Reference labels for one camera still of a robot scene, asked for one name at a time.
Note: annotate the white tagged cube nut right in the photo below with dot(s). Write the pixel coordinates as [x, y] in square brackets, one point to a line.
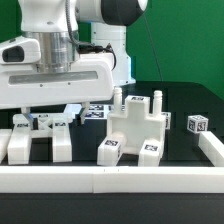
[197, 123]

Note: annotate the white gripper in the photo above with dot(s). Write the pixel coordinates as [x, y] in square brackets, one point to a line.
[90, 79]

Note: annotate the white right fence bar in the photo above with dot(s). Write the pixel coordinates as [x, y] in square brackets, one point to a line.
[212, 147]

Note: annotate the white chair back frame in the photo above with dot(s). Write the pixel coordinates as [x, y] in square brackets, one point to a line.
[49, 125]

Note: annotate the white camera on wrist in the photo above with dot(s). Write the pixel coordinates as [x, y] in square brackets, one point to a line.
[20, 50]

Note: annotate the white fence bar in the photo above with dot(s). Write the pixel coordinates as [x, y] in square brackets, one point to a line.
[81, 179]
[212, 147]
[5, 135]

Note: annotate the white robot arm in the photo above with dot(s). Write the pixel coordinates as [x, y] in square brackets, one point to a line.
[49, 65]

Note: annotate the white chair seat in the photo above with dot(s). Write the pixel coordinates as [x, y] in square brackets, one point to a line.
[135, 122]

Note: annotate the white left fence bar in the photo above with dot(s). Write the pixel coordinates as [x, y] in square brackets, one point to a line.
[5, 135]

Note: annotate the white sheet with tags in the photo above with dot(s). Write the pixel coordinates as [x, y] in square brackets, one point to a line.
[95, 112]

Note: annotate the white tagged cube nut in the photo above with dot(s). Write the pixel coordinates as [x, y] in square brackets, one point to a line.
[168, 119]
[197, 123]

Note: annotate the white front fence bar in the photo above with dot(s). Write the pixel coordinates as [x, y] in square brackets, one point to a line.
[81, 179]

